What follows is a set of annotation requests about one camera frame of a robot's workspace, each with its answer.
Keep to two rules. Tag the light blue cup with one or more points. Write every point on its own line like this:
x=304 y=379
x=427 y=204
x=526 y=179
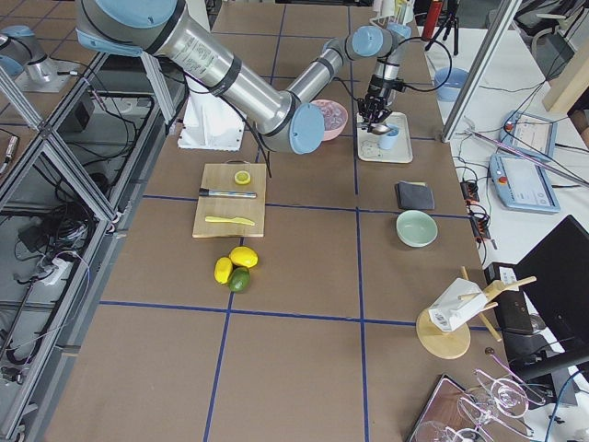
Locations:
x=387 y=140

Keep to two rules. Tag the upside-down wine glass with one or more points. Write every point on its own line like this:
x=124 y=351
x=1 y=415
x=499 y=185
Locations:
x=498 y=400

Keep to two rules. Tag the black tripod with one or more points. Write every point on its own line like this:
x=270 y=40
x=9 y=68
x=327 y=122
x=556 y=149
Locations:
x=451 y=23

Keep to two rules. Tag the green bowl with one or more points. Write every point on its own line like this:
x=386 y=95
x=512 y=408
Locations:
x=416 y=228

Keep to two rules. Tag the cream bear tray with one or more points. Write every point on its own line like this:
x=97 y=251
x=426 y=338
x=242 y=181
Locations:
x=401 y=152

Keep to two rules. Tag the teach pendant tablet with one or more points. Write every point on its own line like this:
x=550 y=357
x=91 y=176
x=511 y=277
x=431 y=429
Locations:
x=532 y=135
x=522 y=185

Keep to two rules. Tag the yellow lemon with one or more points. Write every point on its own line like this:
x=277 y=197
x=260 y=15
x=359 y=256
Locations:
x=244 y=256
x=222 y=270

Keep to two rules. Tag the green lime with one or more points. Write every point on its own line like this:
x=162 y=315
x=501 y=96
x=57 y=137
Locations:
x=239 y=279

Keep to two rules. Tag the clear ice cubes pile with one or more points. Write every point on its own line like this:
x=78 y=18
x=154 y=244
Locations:
x=333 y=115

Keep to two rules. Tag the aluminium frame post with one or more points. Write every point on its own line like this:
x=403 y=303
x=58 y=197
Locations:
x=487 y=49

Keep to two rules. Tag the black monitor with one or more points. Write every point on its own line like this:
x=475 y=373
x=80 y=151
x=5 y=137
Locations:
x=559 y=262

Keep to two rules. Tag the white carton box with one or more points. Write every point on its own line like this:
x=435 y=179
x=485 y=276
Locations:
x=460 y=302

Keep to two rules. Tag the wooden cup stand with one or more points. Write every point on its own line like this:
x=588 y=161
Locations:
x=452 y=345

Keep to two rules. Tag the red bottle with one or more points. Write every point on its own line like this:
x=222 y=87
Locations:
x=431 y=19

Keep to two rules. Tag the lemon half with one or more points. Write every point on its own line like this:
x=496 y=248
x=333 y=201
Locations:
x=242 y=177

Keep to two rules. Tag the pink bowl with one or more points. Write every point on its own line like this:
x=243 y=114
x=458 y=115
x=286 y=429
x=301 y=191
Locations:
x=330 y=135

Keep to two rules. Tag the grey folded cloth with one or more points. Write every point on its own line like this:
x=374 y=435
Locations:
x=412 y=196

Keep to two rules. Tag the blue bowl on desk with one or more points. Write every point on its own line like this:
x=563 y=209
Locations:
x=448 y=83

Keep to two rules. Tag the metal ice scoop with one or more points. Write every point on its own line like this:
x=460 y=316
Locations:
x=381 y=129

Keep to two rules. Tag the yellow plastic knife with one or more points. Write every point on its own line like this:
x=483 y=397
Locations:
x=230 y=220

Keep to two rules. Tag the wooden cutting board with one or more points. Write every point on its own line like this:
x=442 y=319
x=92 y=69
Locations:
x=221 y=177

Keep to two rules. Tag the white wire cup rack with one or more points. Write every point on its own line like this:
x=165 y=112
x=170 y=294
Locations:
x=392 y=11

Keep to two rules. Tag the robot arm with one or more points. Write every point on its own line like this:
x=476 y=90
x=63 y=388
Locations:
x=288 y=121

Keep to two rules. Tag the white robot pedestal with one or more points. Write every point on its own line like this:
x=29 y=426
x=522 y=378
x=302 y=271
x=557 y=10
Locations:
x=209 y=123

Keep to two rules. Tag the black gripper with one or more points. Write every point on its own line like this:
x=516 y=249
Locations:
x=378 y=87

